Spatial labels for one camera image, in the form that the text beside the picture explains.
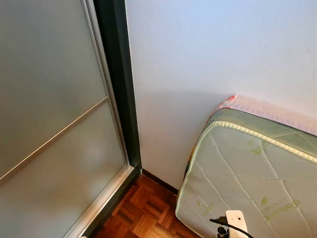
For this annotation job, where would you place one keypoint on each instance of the green white quilted mattress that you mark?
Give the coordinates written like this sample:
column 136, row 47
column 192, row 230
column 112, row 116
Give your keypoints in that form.
column 247, row 173

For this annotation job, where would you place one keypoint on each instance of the dark wooden skirting board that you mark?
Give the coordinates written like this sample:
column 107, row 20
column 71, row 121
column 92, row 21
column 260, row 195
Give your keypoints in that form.
column 159, row 181

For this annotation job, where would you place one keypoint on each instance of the pink fabric strip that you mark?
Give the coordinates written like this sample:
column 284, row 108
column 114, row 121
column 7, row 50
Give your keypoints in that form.
column 277, row 115

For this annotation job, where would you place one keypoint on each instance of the frosted glass sliding door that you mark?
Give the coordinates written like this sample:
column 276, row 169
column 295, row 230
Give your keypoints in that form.
column 49, row 74

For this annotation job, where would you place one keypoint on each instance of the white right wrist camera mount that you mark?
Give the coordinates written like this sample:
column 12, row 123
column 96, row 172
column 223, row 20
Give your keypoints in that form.
column 236, row 220

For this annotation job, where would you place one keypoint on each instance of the dark door frame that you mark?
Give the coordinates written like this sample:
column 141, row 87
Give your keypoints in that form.
column 116, row 74

